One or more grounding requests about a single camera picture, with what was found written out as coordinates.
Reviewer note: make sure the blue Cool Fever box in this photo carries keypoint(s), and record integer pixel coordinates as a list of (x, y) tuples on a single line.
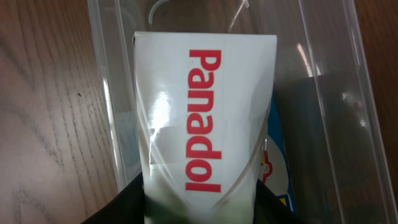
[(274, 171)]

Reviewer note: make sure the white Panadol box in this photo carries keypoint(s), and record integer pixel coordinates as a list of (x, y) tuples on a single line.
[(202, 102)]

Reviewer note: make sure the clear plastic container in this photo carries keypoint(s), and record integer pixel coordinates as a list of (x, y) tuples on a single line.
[(322, 89)]

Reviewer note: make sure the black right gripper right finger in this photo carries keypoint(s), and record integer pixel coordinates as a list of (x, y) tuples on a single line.
[(268, 209)]

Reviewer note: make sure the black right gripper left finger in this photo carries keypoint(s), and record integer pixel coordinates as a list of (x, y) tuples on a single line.
[(126, 208)]

